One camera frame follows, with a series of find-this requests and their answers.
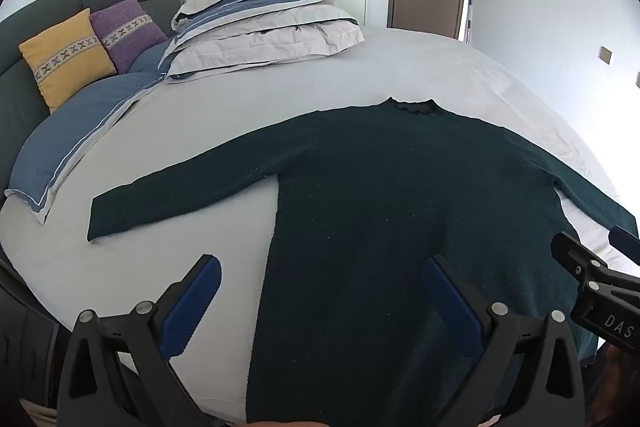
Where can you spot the yellow patterned cushion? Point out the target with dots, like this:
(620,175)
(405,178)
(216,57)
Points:
(67,57)

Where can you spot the bed with white sheet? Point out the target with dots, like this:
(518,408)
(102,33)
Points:
(225,107)

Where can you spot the dark nightstand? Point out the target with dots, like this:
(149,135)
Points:
(25,337)

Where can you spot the dark green sweater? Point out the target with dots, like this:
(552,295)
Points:
(375,207)

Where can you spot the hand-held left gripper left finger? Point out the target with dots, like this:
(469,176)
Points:
(197,302)

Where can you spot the purple patterned cushion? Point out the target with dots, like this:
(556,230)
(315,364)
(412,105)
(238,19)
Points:
(127,32)

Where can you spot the grey-green upholstered headboard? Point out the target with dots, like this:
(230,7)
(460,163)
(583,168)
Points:
(30,22)

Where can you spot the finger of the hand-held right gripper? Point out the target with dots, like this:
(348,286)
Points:
(626,243)
(572,254)

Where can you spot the blue pillow with grey border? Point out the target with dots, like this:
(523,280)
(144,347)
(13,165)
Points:
(85,122)

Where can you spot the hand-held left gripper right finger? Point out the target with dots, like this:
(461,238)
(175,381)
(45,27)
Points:
(450,302)

